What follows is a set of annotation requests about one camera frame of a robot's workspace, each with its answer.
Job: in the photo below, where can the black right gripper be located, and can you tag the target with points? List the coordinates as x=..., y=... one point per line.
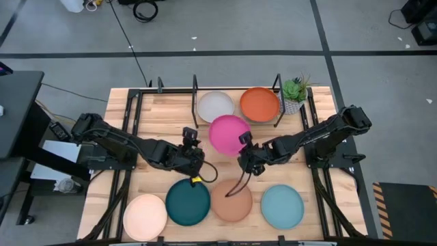
x=256, y=159

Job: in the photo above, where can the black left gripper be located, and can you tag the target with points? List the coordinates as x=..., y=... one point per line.
x=187, y=160

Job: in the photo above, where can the magenta round plate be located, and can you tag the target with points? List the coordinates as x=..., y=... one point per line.
x=225, y=135

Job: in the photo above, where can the dark teal round plate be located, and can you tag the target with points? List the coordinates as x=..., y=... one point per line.
x=187, y=203

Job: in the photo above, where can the terracotta round plate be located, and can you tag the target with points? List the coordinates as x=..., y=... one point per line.
x=232, y=208

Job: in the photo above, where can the orange round plate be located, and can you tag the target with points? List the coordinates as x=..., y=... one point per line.
x=259, y=104

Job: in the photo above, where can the grey round plate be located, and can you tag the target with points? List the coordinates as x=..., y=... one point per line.
x=215, y=106

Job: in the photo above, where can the pale peach round plate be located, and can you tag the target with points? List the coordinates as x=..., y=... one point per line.
x=145, y=218

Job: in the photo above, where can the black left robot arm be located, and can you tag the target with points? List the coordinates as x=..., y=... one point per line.
x=119, y=143

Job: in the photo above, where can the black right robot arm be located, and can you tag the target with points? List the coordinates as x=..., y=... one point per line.
x=317, y=131

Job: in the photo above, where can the light teal round plate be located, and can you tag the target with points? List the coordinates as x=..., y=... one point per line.
x=282, y=207

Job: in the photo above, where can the potted green succulent plant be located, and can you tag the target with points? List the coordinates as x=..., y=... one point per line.
x=293, y=92

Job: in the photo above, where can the white paper sheet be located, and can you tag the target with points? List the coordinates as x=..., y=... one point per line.
x=61, y=150

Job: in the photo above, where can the black power adapter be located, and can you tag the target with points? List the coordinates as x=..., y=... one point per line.
x=59, y=130

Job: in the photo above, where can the hazard striped black mat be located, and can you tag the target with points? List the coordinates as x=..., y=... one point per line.
x=409, y=212

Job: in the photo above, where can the black desk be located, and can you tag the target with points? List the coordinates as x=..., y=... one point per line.
x=17, y=112

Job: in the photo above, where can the white plastic container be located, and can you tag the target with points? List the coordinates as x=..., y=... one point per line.
x=72, y=5

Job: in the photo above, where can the black equipment case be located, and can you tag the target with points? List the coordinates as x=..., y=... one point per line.
x=423, y=20

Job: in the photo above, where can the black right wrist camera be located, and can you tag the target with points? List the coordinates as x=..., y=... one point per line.
x=246, y=137

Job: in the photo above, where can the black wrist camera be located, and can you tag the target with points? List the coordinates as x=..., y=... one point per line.
x=246, y=137
x=190, y=134

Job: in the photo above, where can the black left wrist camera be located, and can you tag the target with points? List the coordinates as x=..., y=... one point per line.
x=190, y=134

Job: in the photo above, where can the black aluminium table frame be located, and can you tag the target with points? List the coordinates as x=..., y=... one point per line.
x=139, y=109

